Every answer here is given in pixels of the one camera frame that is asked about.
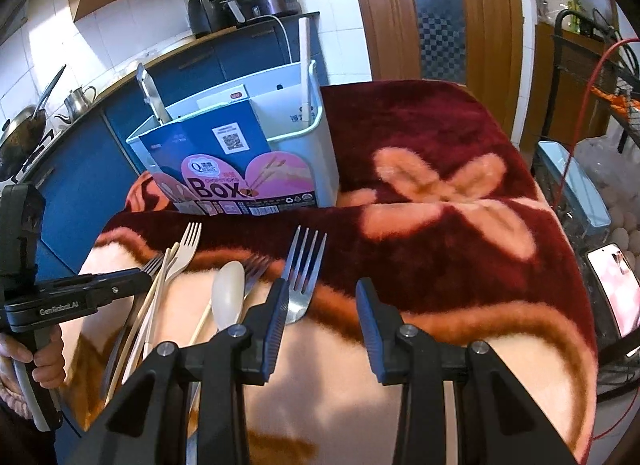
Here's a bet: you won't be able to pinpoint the white chopstick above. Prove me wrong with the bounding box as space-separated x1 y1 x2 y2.
299 17 314 122

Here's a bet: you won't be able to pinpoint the person's left forearm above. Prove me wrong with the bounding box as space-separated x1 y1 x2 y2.
0 362 57 465

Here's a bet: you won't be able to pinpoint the black wire cart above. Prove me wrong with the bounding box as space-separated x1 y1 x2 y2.
551 9 640 156

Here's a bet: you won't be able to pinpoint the dark slow cooker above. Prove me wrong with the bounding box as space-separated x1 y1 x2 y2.
260 0 302 18

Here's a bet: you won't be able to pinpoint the beige plastic spoon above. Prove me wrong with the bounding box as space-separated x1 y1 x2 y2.
211 261 246 332

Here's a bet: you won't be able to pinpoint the white plastic utensil box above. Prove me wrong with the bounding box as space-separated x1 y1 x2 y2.
125 60 342 210

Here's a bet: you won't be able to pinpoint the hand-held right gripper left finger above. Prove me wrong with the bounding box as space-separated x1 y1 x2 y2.
65 277 291 465

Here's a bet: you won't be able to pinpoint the metal kettle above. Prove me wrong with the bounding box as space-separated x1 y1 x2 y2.
53 86 97 124

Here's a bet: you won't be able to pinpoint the red cable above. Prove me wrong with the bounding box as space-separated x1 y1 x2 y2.
562 37 640 226

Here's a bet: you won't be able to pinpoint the thin beige chopstick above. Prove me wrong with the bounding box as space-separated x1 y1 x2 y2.
189 295 217 347

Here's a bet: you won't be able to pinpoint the white power cable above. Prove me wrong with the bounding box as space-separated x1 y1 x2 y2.
250 15 293 66

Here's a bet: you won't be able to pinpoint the wooden door with glass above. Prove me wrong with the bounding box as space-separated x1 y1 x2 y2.
345 0 526 90

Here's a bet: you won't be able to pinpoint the black air fryer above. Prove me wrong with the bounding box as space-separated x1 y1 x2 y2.
187 0 247 39

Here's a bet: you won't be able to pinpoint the blue pink cardboard label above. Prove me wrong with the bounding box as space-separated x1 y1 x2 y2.
138 99 318 216

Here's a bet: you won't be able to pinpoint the blue kitchen base cabinets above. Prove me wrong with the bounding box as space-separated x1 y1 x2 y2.
20 12 331 276

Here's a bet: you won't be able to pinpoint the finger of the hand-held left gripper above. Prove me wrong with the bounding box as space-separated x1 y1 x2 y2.
35 267 159 297

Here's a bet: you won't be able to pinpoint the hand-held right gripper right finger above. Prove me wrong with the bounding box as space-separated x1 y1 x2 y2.
355 277 576 465

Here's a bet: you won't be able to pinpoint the metal knife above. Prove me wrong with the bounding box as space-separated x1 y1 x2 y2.
135 63 174 126

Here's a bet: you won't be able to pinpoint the large metal fork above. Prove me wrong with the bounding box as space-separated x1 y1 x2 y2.
279 226 328 326

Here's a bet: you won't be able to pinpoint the person's left hand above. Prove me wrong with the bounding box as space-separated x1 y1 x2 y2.
0 331 67 391

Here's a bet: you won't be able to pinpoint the pile of eggs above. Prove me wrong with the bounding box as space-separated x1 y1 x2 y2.
597 180 640 268

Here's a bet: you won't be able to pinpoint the black wok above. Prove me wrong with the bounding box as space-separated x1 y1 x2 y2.
0 64 67 158

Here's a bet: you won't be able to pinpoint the smartphone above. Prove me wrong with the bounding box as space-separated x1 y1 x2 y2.
585 243 640 340

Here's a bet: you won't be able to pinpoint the light blue metal box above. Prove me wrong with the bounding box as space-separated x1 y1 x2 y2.
536 141 614 242

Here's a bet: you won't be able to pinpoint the dark red floral blanket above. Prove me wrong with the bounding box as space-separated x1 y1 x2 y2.
75 80 599 465

